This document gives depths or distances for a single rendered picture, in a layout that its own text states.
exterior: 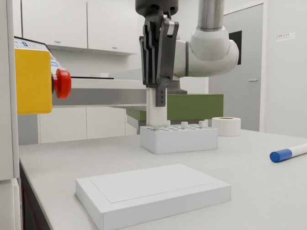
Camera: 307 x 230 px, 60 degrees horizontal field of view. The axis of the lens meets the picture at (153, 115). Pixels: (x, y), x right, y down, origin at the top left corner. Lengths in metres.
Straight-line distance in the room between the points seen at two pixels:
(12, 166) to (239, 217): 0.18
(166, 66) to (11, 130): 0.28
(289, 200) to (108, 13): 4.37
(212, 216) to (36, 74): 0.23
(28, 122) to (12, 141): 1.49
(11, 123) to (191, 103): 0.88
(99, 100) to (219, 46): 0.65
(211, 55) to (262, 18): 3.09
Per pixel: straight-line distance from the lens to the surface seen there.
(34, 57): 0.32
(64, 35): 4.21
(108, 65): 4.79
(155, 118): 0.46
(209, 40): 1.10
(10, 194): 0.23
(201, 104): 1.07
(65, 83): 0.34
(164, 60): 0.43
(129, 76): 0.75
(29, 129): 1.72
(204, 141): 0.49
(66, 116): 3.77
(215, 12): 1.10
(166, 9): 0.46
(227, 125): 0.66
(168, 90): 1.12
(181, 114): 1.04
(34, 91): 0.32
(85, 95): 0.58
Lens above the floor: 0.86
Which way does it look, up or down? 5 degrees down
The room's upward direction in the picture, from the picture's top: straight up
